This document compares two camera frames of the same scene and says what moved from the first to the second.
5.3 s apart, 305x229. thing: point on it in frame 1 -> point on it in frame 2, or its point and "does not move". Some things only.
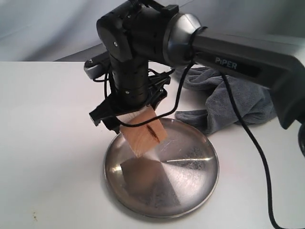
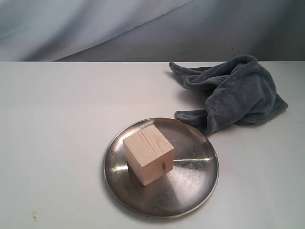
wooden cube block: x=142 y=138 -> x=148 y=154
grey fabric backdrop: x=47 y=30 does not move
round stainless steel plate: x=174 y=179 does not move
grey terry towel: x=255 y=102 does not move
